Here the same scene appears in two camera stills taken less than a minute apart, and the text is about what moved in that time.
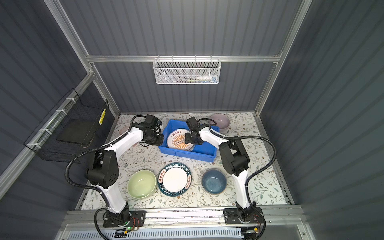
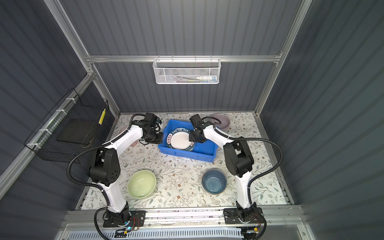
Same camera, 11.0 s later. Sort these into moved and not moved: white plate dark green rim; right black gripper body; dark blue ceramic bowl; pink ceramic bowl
Moved: white plate dark green rim
Not moved: right black gripper body; pink ceramic bowl; dark blue ceramic bowl
